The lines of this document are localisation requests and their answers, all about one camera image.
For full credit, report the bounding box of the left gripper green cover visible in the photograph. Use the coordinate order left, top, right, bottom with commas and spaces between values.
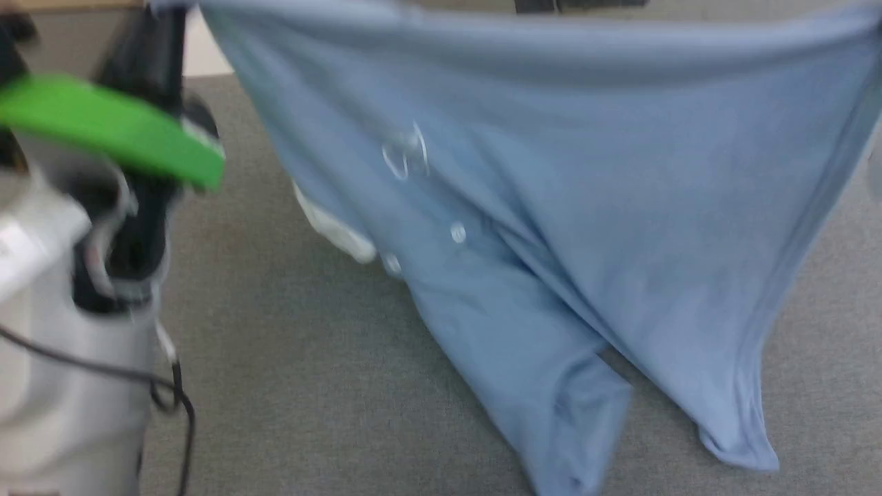
0, 0, 227, 194

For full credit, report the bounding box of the light blue shirt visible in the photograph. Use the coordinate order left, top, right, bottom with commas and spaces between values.
148, 0, 882, 496

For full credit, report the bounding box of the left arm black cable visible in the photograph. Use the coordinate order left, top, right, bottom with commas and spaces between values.
0, 322, 198, 496

